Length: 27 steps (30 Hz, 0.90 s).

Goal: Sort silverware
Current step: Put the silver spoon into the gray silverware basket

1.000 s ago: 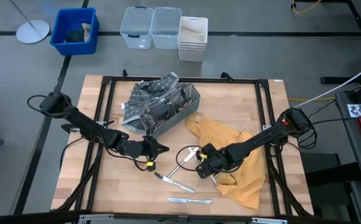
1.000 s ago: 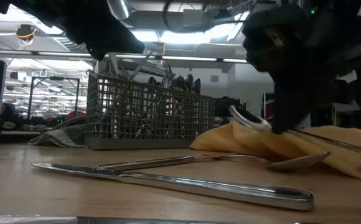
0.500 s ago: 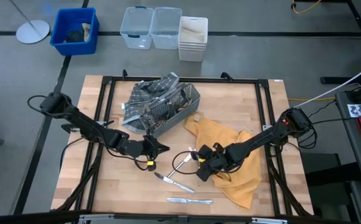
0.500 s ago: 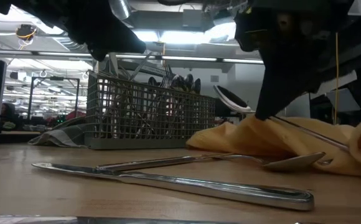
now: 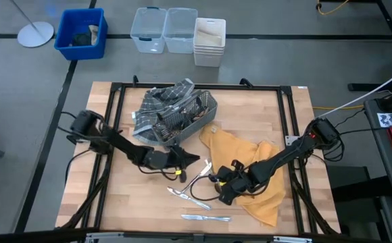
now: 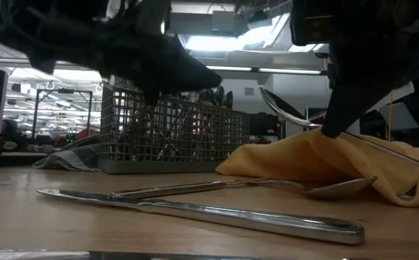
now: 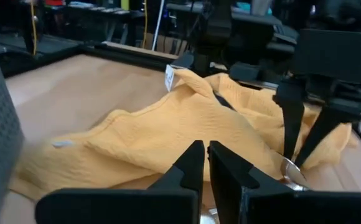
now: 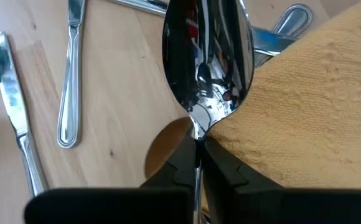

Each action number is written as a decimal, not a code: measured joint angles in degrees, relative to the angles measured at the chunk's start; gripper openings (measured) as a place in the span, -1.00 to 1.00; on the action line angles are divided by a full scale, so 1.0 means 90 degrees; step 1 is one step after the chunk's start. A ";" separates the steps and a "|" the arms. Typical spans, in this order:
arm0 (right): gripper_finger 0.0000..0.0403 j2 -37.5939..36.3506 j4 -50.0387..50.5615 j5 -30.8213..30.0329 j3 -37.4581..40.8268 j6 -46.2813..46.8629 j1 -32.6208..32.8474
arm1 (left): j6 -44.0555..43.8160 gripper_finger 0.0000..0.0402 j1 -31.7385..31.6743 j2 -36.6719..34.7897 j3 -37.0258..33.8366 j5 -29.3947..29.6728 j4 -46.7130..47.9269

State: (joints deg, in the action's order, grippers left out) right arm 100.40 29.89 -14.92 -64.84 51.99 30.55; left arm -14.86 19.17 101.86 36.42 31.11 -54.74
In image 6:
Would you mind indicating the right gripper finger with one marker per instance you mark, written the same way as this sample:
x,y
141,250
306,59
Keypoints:
x,y
350,94

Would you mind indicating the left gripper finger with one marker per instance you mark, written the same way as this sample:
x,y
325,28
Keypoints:
x,y
152,96
180,68

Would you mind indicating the long silver spoon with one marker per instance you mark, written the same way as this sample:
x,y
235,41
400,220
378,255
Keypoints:
x,y
285,110

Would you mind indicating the grey mesh silverware basket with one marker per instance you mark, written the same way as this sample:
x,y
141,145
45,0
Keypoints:
x,y
177,166

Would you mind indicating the yellow terry towel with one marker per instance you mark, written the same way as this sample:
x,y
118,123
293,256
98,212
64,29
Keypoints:
x,y
303,162

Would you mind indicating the short silver spoon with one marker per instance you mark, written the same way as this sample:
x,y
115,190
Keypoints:
x,y
339,188

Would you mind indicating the grey angled panel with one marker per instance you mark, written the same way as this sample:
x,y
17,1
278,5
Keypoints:
x,y
399,119

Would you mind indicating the ceiling light strip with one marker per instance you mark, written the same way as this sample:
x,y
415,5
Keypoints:
x,y
267,69

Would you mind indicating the grey checked dish towel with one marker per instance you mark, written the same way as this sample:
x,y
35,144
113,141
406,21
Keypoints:
x,y
72,159

